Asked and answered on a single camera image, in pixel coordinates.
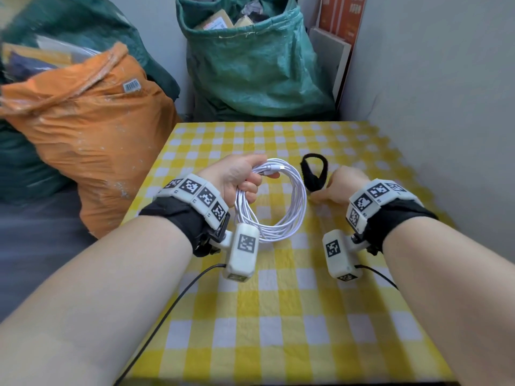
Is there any person's left hand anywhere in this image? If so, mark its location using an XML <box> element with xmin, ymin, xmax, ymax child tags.
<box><xmin>197</xmin><ymin>153</ymin><xmax>281</xmax><ymax>209</ymax></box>

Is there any person's right hand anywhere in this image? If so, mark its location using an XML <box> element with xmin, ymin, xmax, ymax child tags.
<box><xmin>310</xmin><ymin>165</ymin><xmax>371</xmax><ymax>206</ymax></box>

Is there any black strap loop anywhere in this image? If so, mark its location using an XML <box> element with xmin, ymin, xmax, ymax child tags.
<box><xmin>300</xmin><ymin>153</ymin><xmax>329</xmax><ymax>194</ymax></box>

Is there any white cable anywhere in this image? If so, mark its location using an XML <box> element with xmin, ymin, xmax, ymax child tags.
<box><xmin>234</xmin><ymin>158</ymin><xmax>308</xmax><ymax>244</ymax></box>

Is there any person's left forearm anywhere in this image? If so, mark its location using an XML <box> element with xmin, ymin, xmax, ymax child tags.
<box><xmin>0</xmin><ymin>216</ymin><xmax>193</xmax><ymax>386</ymax></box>

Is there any person's right forearm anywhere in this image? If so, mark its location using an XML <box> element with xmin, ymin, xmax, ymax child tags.
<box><xmin>382</xmin><ymin>216</ymin><xmax>515</xmax><ymax>386</ymax></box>

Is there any white marker wrist band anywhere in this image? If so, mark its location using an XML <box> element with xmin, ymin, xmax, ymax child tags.
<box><xmin>345</xmin><ymin>179</ymin><xmax>424</xmax><ymax>234</ymax></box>
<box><xmin>154</xmin><ymin>174</ymin><xmax>231</xmax><ymax>231</ymax></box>

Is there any upright open green sack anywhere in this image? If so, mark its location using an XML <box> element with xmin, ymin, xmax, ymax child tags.
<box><xmin>175</xmin><ymin>0</ymin><xmax>337</xmax><ymax>122</ymax></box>

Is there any small pale leaning board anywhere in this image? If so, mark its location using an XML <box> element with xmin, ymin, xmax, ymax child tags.
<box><xmin>308</xmin><ymin>27</ymin><xmax>353</xmax><ymax>103</ymax></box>

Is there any large grey board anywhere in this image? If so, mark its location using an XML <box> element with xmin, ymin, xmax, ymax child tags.
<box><xmin>339</xmin><ymin>0</ymin><xmax>515</xmax><ymax>264</ymax></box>

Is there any tall crumpled green sack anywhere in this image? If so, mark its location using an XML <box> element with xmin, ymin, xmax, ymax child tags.
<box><xmin>0</xmin><ymin>0</ymin><xmax>181</xmax><ymax>102</ymax></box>

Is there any orange woven sack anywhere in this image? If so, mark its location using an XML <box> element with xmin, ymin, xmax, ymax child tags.
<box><xmin>0</xmin><ymin>42</ymin><xmax>181</xmax><ymax>240</ymax></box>

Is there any labelled cardboard box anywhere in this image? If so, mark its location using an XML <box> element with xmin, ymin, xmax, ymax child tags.
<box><xmin>194</xmin><ymin>9</ymin><xmax>234</xmax><ymax>31</ymax></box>

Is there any grey plastic parcel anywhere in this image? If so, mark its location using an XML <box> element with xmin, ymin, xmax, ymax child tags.
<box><xmin>241</xmin><ymin>0</ymin><xmax>279</xmax><ymax>23</ymax></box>

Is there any orange poster board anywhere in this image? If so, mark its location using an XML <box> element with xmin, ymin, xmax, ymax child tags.
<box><xmin>315</xmin><ymin>0</ymin><xmax>367</xmax><ymax>47</ymax></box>

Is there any clear plastic parcel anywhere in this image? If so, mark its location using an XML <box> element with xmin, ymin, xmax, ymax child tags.
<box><xmin>36</xmin><ymin>34</ymin><xmax>101</xmax><ymax>63</ymax></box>

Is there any yellow flat parcel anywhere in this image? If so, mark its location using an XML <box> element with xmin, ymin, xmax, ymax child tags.
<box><xmin>2</xmin><ymin>43</ymin><xmax>73</xmax><ymax>68</ymax></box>

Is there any dark blue parcel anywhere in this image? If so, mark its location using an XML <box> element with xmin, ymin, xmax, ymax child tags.
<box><xmin>6</xmin><ymin>51</ymin><xmax>57</xmax><ymax>81</ymax></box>

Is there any black wrist strap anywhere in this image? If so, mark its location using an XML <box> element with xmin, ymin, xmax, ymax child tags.
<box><xmin>138</xmin><ymin>196</ymin><xmax>226</xmax><ymax>258</ymax></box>
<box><xmin>362</xmin><ymin>198</ymin><xmax>439</xmax><ymax>255</ymax></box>

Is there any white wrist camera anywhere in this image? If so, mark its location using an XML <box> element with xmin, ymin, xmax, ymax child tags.
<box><xmin>211</xmin><ymin>224</ymin><xmax>261</xmax><ymax>283</ymax></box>
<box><xmin>321</xmin><ymin>229</ymin><xmax>371</xmax><ymax>282</ymax></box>

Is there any black camera cable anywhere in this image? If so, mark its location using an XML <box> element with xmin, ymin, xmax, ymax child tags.
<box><xmin>355</xmin><ymin>264</ymin><xmax>399</xmax><ymax>291</ymax></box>
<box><xmin>114</xmin><ymin>263</ymin><xmax>227</xmax><ymax>386</ymax></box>

